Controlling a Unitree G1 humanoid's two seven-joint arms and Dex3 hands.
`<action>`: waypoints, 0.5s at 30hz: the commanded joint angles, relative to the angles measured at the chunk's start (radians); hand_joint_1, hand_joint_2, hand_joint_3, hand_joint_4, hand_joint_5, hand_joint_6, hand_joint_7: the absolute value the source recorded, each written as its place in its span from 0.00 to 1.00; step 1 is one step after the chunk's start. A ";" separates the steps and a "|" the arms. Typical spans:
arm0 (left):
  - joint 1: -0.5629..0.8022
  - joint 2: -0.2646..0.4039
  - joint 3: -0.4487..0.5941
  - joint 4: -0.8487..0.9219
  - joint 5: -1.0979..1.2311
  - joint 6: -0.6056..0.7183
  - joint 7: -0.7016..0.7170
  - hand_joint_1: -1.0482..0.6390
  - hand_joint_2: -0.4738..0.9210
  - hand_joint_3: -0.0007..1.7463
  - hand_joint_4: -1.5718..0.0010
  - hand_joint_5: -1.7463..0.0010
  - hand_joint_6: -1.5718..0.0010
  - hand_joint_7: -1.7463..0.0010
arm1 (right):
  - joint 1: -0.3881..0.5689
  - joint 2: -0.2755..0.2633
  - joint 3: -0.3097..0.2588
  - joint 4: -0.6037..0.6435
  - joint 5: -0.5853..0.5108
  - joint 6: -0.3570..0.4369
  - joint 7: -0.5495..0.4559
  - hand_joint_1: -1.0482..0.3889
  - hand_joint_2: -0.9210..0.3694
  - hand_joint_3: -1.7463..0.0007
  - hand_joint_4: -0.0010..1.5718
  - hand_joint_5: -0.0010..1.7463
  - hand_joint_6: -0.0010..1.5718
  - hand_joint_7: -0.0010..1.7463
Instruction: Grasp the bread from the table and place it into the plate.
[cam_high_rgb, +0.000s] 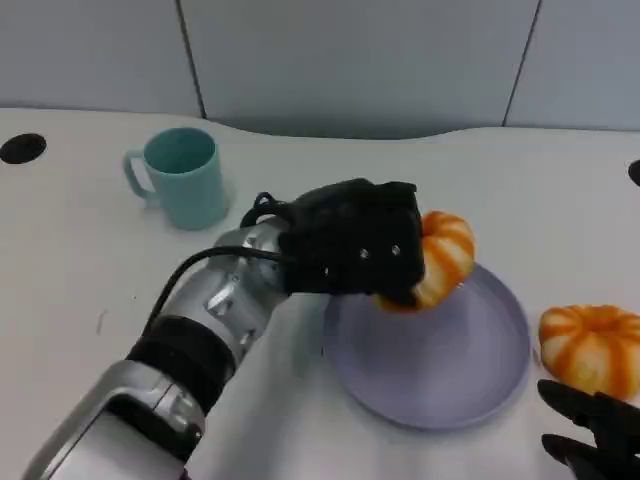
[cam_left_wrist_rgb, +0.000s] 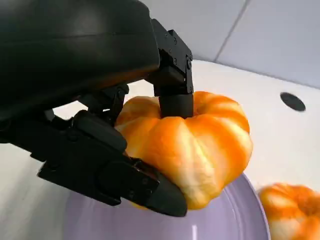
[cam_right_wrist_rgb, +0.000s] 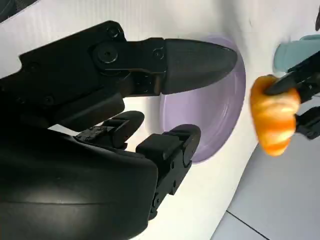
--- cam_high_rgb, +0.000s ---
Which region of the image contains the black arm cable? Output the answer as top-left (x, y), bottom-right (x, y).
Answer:
top-left (147, 192), bottom-right (296, 326)

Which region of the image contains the lilac plate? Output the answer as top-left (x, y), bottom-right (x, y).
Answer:
top-left (322, 262), bottom-right (532, 432)

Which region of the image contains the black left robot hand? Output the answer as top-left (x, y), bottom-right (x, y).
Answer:
top-left (277, 177), bottom-right (426, 309)

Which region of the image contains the orange and white bread roll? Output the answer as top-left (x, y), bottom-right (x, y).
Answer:
top-left (538, 303), bottom-right (640, 400)
top-left (374, 209), bottom-right (476, 314)

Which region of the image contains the pale green mug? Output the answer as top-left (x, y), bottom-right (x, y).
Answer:
top-left (123, 127), bottom-right (231, 232)

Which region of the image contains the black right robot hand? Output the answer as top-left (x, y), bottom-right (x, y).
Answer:
top-left (537, 378), bottom-right (640, 480)

